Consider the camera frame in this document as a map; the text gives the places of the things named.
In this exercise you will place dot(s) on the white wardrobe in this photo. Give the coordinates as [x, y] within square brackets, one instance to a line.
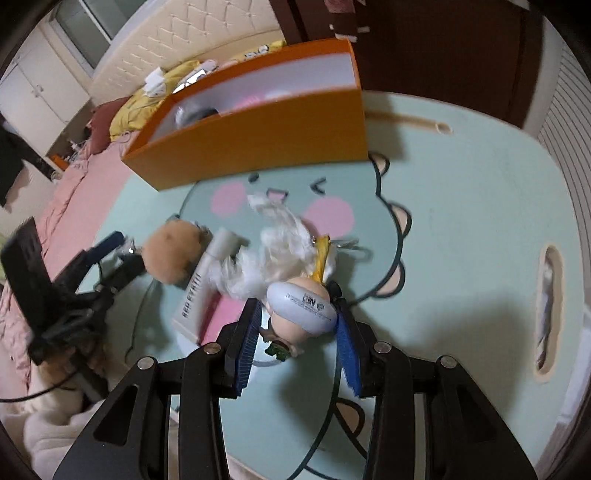
[37, 92]

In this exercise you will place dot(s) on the brown plush toy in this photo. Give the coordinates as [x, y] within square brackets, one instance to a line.
[173, 251]

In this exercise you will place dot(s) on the pink quilt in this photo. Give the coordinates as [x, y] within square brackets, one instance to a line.
[78, 194]

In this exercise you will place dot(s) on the cream tufted bed headboard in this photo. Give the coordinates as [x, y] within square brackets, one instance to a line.
[184, 37]

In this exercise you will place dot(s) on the grey window pane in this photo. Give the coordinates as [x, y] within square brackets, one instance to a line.
[83, 23]

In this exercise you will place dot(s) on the yellow blanket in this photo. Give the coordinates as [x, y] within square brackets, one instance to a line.
[134, 110]

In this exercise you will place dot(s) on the orange cardboard box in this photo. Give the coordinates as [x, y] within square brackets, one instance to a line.
[277, 143]

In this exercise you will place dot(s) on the yellow printed pillow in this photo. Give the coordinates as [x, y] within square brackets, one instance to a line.
[258, 50]

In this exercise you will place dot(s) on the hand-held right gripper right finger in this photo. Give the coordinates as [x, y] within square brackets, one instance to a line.
[347, 357]

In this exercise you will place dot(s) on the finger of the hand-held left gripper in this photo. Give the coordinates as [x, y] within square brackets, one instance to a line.
[104, 247]
[131, 267]

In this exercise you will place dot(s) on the teal cartoon print desktop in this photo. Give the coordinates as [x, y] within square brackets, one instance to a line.
[461, 230]

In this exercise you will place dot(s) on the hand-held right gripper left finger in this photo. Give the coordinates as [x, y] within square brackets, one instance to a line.
[246, 344]

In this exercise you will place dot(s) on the dark cloth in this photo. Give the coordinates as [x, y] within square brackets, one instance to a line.
[11, 166]

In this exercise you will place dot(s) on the white charger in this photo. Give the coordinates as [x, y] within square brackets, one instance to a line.
[155, 82]

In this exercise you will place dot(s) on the white fleece clothing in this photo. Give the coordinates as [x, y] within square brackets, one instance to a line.
[55, 429]

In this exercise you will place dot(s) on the white cosmetic tube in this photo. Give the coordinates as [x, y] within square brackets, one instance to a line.
[196, 295]

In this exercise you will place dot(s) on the black small object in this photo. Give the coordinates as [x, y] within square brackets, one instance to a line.
[196, 115]

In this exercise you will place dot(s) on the dark brown door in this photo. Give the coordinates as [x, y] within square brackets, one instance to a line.
[438, 55]

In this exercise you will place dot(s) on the dark red pillow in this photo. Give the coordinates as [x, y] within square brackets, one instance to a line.
[101, 124]

